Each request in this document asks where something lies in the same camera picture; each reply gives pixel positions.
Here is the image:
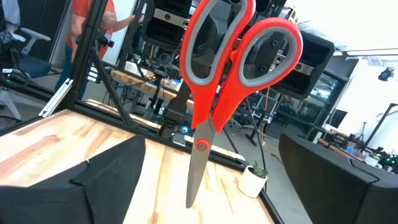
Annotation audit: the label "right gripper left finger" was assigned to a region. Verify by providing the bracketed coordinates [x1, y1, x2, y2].
[0, 134, 147, 224]

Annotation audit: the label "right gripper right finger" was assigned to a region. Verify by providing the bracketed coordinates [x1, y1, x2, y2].
[278, 133, 398, 224]

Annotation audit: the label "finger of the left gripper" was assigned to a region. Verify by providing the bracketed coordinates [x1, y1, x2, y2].
[244, 30, 285, 80]
[190, 9, 233, 79]

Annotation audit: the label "red scissors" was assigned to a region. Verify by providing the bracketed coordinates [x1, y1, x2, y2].
[179, 0, 304, 210]

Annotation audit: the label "black monitor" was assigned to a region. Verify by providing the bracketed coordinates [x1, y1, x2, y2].
[328, 108, 349, 129]

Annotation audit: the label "small green plant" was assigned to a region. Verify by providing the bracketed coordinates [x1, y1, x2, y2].
[251, 161, 269, 179]

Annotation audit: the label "wooden background workbench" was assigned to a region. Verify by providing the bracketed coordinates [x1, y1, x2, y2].
[110, 69, 194, 109]

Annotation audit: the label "white plant pot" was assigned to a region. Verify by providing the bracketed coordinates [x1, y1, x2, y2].
[238, 164, 269, 199]

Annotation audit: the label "silver aluminium extrusion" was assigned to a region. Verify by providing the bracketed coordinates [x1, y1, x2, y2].
[38, 78, 75, 119]

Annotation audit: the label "person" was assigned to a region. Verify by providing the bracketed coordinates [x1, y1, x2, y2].
[54, 0, 146, 101]

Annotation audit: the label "grey office chair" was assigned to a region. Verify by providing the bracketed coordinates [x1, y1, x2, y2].
[0, 27, 53, 121]

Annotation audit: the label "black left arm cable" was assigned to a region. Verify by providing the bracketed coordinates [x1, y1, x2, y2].
[244, 95, 269, 171]

